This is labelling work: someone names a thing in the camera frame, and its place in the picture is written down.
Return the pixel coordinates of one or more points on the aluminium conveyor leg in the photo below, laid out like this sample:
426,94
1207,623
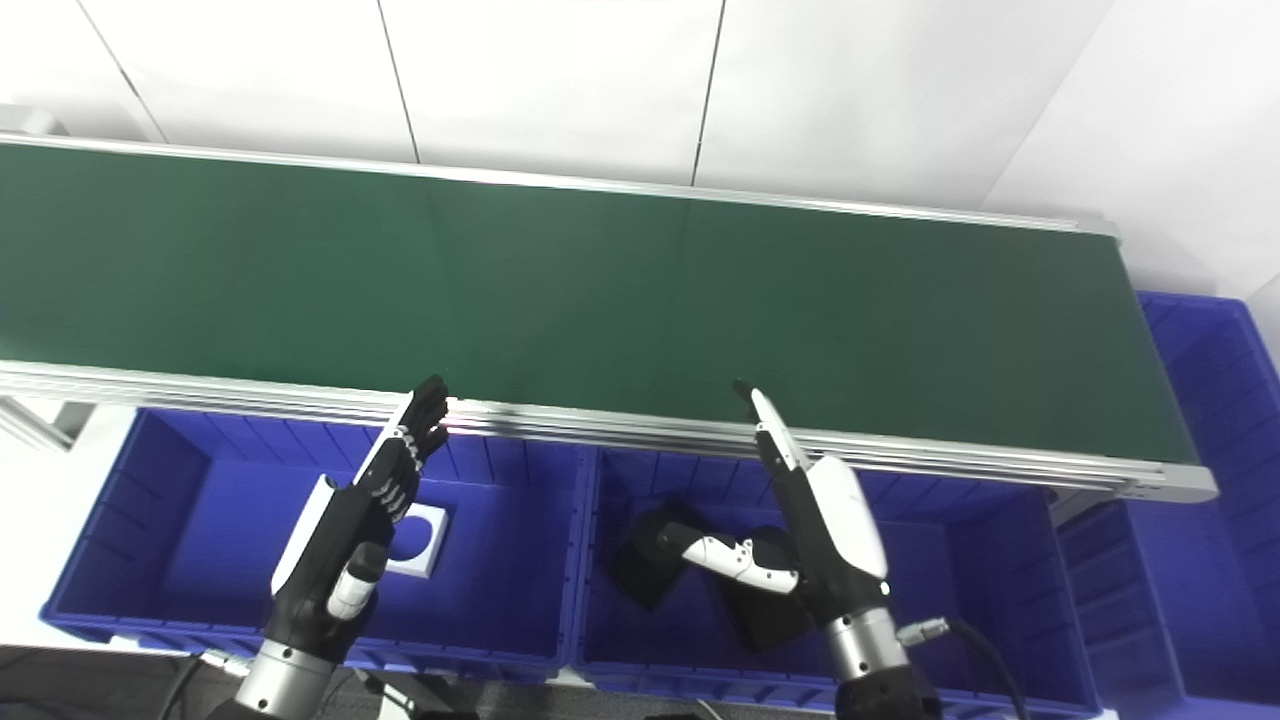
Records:
30,420

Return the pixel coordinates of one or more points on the blue plastic bin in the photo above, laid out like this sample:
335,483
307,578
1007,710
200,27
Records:
1200,560
980,600
180,560

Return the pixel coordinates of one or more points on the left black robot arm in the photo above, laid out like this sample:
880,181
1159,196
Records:
280,685

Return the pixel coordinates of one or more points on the white square part with hole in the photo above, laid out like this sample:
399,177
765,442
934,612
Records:
425,545

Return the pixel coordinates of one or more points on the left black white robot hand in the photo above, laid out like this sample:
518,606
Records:
340,540

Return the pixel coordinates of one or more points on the grey conveyor end housing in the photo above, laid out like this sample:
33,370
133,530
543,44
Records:
30,120

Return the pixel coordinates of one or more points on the black cylinder-on-block part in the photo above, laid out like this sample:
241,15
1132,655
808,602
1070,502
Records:
645,560
765,610

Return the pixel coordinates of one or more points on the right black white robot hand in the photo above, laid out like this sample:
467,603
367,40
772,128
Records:
835,530

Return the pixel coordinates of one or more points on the green conveyor belt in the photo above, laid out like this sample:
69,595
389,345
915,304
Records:
600,300
600,430

